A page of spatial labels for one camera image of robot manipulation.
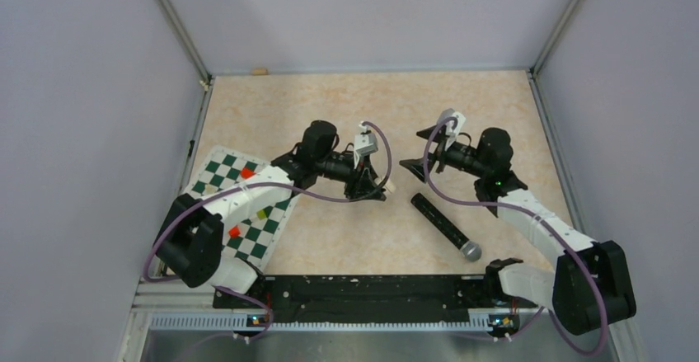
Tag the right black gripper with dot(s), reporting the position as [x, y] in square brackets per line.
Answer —
[420, 167]

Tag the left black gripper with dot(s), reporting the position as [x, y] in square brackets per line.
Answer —
[365, 185]

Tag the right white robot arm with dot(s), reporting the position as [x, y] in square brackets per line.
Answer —
[589, 284]

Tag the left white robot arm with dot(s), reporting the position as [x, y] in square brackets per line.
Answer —
[190, 240]

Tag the black microphone grey head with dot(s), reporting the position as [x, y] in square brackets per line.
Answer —
[470, 250]

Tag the green white chessboard mat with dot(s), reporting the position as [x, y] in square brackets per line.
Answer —
[258, 237]

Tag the tan wooden cylinder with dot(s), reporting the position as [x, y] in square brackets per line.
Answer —
[209, 189]

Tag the small wooden cork piece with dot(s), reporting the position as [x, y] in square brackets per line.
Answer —
[259, 71]

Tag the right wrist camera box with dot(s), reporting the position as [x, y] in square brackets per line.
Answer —
[453, 121]

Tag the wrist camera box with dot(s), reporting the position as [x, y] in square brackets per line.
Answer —
[453, 121]
[365, 142]

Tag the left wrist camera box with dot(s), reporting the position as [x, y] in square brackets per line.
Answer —
[365, 142]

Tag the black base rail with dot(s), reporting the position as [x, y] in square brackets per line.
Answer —
[364, 299]

